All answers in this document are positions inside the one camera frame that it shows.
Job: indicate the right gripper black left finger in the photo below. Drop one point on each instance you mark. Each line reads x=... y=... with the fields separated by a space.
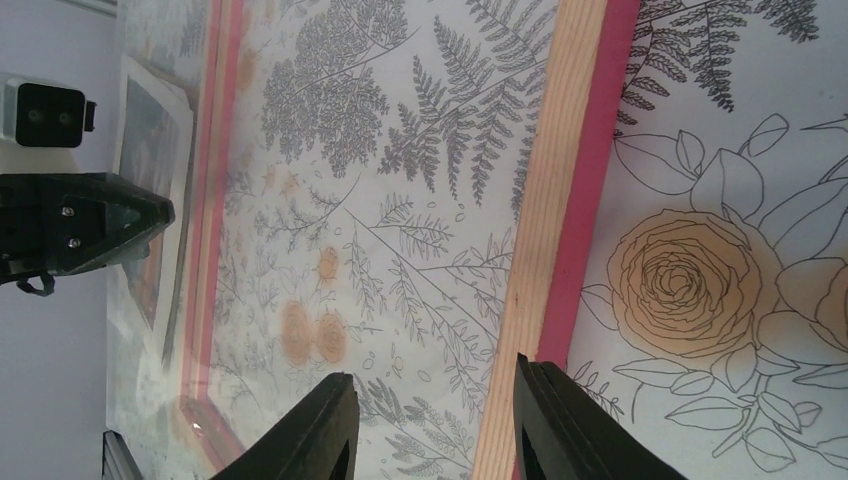
x=317 y=439

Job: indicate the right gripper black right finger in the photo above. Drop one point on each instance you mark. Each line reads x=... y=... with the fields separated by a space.
x=562 y=433

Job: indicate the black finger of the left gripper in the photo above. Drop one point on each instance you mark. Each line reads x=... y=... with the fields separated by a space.
x=68 y=224

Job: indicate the orange pink wooden frame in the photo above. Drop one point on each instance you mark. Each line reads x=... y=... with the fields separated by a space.
x=580 y=98

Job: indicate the cat and books photo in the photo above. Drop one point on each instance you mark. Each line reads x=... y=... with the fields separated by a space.
x=155 y=137

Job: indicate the floral patterned table mat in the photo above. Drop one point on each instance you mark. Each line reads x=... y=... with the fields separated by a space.
x=709 y=315

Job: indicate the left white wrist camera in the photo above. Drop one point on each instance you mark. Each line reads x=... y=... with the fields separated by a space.
x=38 y=113

